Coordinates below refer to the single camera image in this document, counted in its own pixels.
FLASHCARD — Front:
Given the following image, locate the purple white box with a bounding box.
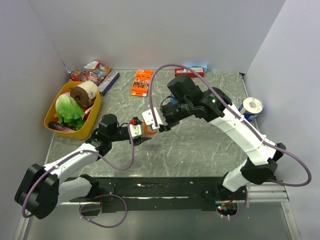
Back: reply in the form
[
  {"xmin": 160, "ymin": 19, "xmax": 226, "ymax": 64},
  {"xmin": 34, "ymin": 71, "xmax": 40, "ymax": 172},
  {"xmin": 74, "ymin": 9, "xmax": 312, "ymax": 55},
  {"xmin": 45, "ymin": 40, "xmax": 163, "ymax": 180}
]
[{"xmin": 98, "ymin": 70, "xmax": 120, "ymax": 96}]

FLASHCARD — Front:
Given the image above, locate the orange drink bottle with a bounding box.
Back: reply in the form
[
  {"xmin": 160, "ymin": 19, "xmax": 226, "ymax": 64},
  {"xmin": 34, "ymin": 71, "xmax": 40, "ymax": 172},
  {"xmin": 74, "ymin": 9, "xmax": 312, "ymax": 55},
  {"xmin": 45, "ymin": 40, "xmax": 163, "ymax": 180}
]
[{"xmin": 141, "ymin": 122, "xmax": 158, "ymax": 137}]

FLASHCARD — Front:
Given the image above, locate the blue flat box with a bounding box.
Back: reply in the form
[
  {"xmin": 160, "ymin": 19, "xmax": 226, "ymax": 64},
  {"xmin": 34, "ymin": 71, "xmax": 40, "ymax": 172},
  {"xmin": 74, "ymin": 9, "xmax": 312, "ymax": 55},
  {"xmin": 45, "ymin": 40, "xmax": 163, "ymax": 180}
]
[{"xmin": 184, "ymin": 64, "xmax": 210, "ymax": 73}]

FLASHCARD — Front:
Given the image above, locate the red flat box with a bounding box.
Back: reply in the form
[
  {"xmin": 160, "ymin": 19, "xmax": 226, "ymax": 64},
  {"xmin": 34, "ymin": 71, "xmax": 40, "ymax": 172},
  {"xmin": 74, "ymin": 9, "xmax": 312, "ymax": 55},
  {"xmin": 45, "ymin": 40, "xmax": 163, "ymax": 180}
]
[{"xmin": 174, "ymin": 67, "xmax": 205, "ymax": 78}]

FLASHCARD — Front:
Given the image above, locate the yellow plastic basket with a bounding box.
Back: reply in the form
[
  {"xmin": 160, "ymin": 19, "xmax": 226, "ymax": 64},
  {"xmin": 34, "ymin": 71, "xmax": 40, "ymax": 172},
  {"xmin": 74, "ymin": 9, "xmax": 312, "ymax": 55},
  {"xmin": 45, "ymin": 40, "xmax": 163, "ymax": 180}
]
[{"xmin": 44, "ymin": 81, "xmax": 102, "ymax": 140}]

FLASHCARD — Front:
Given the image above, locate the aluminium rail frame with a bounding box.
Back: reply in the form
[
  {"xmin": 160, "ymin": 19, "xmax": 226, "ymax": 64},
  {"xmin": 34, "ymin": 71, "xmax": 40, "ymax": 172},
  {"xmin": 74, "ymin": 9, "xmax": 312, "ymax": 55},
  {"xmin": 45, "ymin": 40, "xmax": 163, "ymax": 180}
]
[{"xmin": 12, "ymin": 182, "xmax": 302, "ymax": 240}]

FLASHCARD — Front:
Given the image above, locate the orange snack box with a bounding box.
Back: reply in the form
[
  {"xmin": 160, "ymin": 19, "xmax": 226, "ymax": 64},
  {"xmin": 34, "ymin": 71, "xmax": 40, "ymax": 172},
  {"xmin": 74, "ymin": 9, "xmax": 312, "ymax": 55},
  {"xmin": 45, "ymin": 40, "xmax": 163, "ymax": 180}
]
[{"xmin": 131, "ymin": 69, "xmax": 153, "ymax": 97}]

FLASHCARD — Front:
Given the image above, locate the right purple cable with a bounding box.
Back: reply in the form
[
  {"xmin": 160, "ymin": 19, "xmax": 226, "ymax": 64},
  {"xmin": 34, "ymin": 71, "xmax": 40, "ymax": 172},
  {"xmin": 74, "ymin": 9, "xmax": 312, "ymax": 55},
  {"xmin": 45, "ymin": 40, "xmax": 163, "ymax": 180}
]
[{"xmin": 148, "ymin": 64, "xmax": 313, "ymax": 219}]

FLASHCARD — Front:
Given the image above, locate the colourful snack bag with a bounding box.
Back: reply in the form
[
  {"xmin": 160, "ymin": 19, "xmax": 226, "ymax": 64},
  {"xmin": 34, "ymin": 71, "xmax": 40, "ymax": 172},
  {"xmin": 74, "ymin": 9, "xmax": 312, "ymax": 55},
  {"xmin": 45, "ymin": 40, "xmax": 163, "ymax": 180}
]
[{"xmin": 70, "ymin": 61, "xmax": 113, "ymax": 86}]

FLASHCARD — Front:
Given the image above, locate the purple toy eggplant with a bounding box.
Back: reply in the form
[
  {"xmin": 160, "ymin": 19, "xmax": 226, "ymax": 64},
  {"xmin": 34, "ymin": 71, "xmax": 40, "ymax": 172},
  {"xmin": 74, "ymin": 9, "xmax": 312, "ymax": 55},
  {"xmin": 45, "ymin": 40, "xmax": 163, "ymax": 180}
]
[{"xmin": 48, "ymin": 121, "xmax": 75, "ymax": 133}]

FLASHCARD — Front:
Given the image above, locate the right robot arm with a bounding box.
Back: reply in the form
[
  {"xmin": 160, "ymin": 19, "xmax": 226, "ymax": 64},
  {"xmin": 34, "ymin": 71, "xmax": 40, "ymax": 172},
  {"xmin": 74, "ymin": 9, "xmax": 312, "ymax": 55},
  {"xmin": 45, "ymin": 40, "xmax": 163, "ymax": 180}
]
[{"xmin": 158, "ymin": 75, "xmax": 286, "ymax": 200}]

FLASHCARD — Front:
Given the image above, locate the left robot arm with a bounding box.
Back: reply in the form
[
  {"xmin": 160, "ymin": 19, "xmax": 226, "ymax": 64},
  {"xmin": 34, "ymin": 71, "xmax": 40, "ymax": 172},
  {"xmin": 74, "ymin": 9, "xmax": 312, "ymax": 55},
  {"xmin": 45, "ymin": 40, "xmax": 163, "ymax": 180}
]
[{"xmin": 14, "ymin": 114, "xmax": 151, "ymax": 219}]

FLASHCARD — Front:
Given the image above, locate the green toy lettuce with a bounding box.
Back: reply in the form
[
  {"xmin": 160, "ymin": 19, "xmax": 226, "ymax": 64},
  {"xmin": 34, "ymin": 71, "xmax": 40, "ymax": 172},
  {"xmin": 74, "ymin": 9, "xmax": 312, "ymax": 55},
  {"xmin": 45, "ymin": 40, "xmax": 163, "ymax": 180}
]
[{"xmin": 55, "ymin": 93, "xmax": 85, "ymax": 131}]

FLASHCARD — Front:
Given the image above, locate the brown paper roll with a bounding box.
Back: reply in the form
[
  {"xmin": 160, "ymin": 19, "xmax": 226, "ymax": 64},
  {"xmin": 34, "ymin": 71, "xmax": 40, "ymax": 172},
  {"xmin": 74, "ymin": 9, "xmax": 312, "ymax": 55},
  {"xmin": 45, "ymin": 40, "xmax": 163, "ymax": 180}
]
[{"xmin": 70, "ymin": 81, "xmax": 99, "ymax": 109}]

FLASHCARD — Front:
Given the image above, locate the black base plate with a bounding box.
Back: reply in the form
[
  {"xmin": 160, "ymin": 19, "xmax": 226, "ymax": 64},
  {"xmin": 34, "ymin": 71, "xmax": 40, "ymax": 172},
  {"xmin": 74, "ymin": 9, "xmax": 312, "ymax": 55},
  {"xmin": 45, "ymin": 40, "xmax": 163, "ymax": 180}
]
[{"xmin": 71, "ymin": 176, "xmax": 246, "ymax": 213}]

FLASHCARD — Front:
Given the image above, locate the blue Pocari bottle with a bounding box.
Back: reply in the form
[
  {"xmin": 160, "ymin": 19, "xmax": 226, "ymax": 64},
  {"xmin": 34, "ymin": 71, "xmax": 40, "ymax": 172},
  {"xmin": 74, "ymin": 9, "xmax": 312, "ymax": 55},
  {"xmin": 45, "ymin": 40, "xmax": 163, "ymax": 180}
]
[{"xmin": 170, "ymin": 96, "xmax": 178, "ymax": 104}]

